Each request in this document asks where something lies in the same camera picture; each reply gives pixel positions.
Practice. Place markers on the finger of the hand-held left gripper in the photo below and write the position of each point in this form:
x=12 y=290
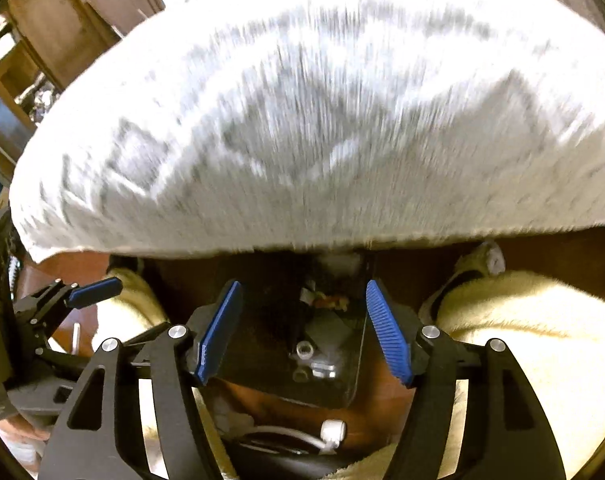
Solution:
x=65 y=365
x=95 y=290

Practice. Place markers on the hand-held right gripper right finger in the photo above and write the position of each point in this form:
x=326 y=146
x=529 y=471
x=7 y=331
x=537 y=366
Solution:
x=387 y=332

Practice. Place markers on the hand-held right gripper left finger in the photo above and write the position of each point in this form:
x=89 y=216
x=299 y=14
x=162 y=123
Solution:
x=220 y=332

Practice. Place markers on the person's left hand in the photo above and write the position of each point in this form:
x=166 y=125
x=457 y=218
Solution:
x=17 y=432

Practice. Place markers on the black plastic bin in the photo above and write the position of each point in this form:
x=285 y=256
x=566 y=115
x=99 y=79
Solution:
x=262 y=355

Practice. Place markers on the white crumpled tissue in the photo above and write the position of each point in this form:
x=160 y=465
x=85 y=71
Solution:
x=230 y=415

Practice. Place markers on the cream and white cloth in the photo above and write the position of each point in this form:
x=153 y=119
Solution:
x=487 y=259

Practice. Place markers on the grey textured blanket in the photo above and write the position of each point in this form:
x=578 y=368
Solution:
x=307 y=110

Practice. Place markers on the dark wooden wardrobe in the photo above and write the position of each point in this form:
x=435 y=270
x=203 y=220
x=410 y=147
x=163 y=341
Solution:
x=67 y=25

